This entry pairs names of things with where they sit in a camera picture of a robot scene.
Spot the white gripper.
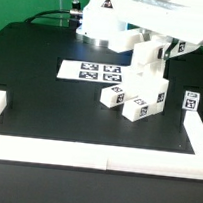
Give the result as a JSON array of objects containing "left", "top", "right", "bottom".
[{"left": 79, "top": 0, "right": 203, "bottom": 65}]

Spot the white chair seat plate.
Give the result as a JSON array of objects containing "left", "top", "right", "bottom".
[{"left": 125, "top": 61, "right": 169, "bottom": 115}]

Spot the white chair back piece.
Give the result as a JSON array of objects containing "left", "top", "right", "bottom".
[{"left": 108, "top": 28, "right": 198, "bottom": 73}]

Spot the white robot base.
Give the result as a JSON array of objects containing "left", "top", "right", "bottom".
[{"left": 74, "top": 0, "right": 133, "bottom": 50}]

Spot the white fiducial marker sheet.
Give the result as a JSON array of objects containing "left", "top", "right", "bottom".
[{"left": 57, "top": 60, "right": 129, "bottom": 84}]

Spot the black cable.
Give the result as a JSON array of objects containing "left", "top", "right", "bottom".
[{"left": 24, "top": 0, "right": 85, "bottom": 29}]

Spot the white U-shaped fence frame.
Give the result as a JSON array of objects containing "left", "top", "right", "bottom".
[{"left": 0, "top": 91, "right": 203, "bottom": 180}]

